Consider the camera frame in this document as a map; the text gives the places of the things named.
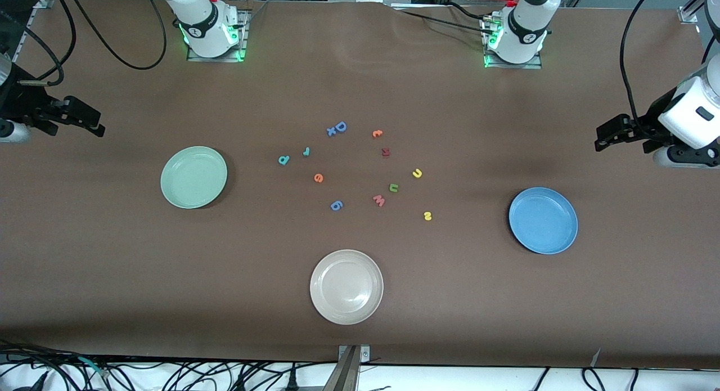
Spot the green plate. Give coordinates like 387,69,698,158
160,146,228,209

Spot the blue plate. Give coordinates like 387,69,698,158
508,187,579,255

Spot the brown table cover mat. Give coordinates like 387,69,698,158
0,0,720,370

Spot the beige plate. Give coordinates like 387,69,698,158
309,249,384,325

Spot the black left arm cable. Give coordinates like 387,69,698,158
700,8,720,65
620,0,662,124

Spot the aluminium frame profile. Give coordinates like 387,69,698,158
11,0,57,60
678,0,712,25

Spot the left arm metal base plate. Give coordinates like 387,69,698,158
483,14,543,70

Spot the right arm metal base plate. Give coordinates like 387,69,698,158
187,8,248,62

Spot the black cable on table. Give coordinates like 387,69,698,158
391,7,498,37
447,2,487,21

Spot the teal floor cable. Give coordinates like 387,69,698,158
76,354,110,379

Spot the aluminium frame post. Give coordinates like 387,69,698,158
323,344,372,391

